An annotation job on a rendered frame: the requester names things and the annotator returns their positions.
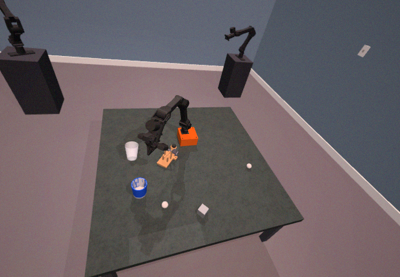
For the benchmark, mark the white plastic cup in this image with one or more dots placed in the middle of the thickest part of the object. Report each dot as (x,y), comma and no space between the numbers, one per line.
(131,150)

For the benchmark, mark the blue cup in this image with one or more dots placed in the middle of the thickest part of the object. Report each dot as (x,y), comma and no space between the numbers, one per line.
(139,187)

